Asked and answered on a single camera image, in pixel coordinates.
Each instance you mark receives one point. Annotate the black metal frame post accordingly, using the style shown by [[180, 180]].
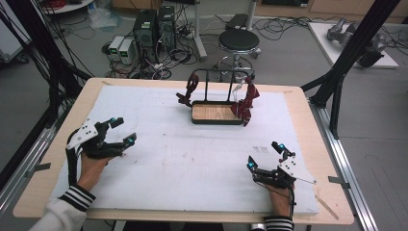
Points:
[[41, 48], [352, 54]]

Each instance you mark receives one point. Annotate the person's right striped sleeve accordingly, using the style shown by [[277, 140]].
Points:
[[278, 224]]

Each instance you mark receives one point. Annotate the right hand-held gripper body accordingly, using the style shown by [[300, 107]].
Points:
[[288, 170]]

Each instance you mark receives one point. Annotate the black rack with wooden base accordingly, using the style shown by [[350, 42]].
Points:
[[215, 113]]

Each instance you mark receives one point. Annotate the person's left striped sleeve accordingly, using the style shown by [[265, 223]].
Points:
[[64, 211]]

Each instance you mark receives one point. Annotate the striped red bow tie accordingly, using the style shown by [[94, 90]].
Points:
[[245, 102]]

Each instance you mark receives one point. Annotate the person's left hand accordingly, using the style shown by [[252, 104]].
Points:
[[91, 171]]

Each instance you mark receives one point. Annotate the black round stool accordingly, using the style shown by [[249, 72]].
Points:
[[239, 40]]

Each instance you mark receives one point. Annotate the round white table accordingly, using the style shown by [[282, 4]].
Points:
[[67, 6]]

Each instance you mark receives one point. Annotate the thin wooden stick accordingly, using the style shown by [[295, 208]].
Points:
[[327, 207]]

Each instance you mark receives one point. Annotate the person's right hand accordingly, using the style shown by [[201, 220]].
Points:
[[280, 202]]

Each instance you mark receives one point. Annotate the white floor board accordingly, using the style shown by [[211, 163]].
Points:
[[324, 41]]

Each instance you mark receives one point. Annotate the white foam mat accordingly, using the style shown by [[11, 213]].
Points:
[[192, 166]]

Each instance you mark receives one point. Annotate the black computer tower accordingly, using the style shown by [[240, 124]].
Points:
[[146, 32], [166, 25]]

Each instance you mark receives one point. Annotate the black flat device on floor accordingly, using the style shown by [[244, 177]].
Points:
[[237, 21]]

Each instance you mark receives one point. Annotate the person's striped sleeve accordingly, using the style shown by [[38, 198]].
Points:
[[278, 224], [64, 211]]

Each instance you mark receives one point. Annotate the computer tower and boxes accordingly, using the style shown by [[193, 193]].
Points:
[[166, 62]]

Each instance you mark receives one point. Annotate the aluminium table rail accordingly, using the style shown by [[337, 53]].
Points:
[[29, 157], [346, 166]]

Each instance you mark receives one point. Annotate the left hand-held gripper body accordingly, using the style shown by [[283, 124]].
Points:
[[85, 133]]

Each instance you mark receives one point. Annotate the plain dark red bow tie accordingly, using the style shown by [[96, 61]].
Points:
[[191, 86]]

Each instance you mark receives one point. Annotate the clear plastic bag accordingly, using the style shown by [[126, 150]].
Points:
[[104, 18]]

